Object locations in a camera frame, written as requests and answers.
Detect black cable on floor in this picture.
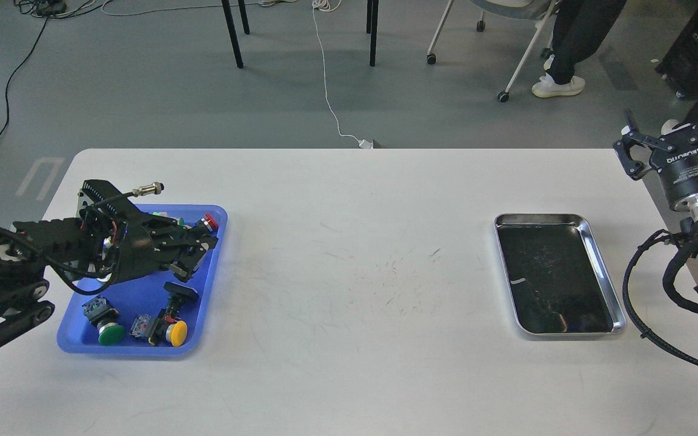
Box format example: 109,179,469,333
0,0,101,228

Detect white cable on floor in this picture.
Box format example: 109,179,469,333
311,0,374,150

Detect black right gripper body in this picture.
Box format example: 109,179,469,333
650,130,698,212

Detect metal tray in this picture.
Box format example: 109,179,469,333
494,213,627,339

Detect black table legs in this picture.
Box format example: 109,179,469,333
221,0,379,69

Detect white office chair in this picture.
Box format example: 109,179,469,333
426,0,565,102

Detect yellow push button switch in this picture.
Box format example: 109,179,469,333
128,314,188,347

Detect person legs white shoes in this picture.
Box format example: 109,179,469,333
531,1,627,97

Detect black selector switch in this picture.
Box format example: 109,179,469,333
164,282,199,318

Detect blue plastic tray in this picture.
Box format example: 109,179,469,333
56,203,228,358

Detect red push button switch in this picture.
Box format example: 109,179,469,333
194,213,219,234

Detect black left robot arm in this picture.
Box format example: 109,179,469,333
0,179,222,348

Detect green push button switch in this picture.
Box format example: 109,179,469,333
81,296,126,346

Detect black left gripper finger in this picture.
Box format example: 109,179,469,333
158,224,218,253
158,250,207,283

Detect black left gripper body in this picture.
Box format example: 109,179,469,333
108,215,177,284

